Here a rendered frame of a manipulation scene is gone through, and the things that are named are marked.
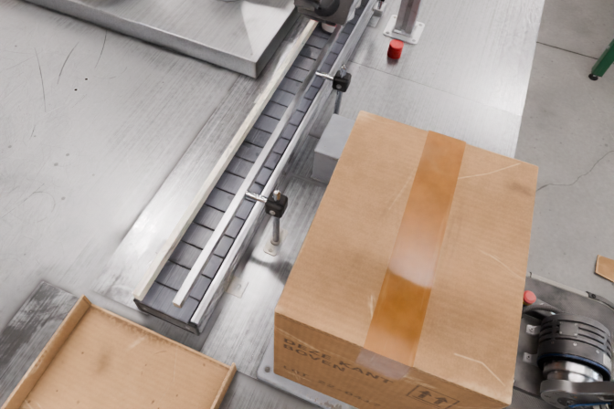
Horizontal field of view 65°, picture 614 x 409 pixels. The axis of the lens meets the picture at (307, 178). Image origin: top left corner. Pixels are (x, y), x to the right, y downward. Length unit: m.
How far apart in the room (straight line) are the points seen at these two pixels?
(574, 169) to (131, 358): 1.96
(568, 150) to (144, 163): 1.89
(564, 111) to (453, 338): 2.11
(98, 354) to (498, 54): 1.07
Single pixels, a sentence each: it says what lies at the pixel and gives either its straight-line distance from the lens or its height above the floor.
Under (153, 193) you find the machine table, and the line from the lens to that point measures 0.93.
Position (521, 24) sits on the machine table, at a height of 0.83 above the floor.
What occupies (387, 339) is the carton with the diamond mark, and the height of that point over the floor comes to 1.12.
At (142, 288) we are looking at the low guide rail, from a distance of 0.75.
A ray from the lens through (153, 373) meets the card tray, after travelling 0.80.
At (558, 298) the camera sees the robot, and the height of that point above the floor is 0.24.
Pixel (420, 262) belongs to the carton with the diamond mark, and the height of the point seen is 1.12.
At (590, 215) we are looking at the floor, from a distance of 2.23.
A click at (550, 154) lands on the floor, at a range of 2.34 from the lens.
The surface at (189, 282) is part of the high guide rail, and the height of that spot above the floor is 0.96.
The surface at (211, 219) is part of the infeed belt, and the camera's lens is 0.82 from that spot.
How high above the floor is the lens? 1.59
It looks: 55 degrees down
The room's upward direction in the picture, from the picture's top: 6 degrees clockwise
